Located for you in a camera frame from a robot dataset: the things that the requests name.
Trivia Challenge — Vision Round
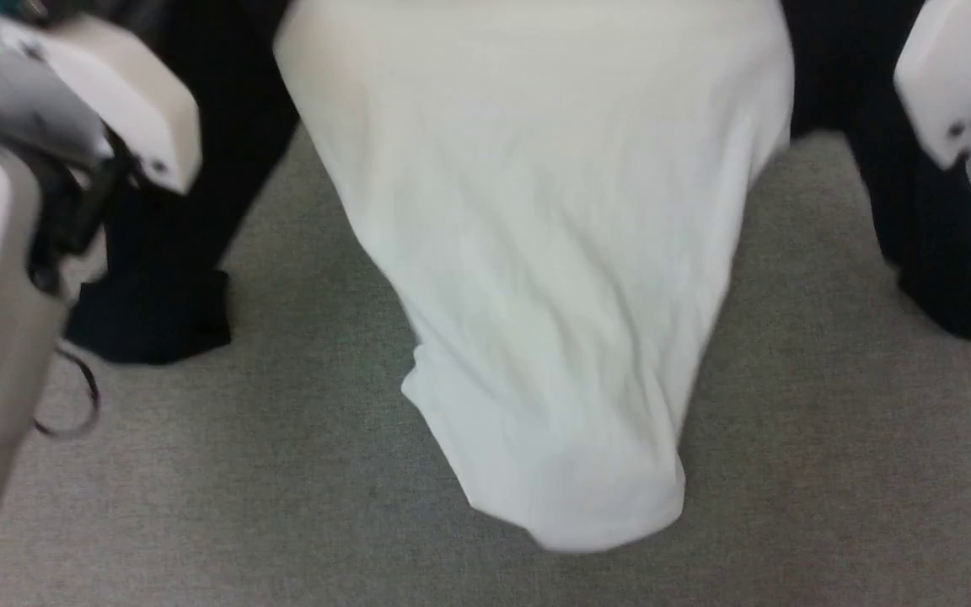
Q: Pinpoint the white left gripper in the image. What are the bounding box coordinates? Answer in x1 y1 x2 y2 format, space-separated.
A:
0 12 204 196

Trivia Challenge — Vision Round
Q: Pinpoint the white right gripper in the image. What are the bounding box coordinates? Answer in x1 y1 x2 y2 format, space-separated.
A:
893 0 971 171

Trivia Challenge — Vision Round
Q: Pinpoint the left teal-plug black cable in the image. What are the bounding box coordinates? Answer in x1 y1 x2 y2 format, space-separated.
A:
30 344 104 441

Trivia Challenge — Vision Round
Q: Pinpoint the grey-green fabric sofa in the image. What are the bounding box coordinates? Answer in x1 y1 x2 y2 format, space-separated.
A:
0 126 971 607

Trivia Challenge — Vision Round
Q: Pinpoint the white and black shirt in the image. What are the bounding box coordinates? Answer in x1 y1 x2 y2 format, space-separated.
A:
64 0 971 555

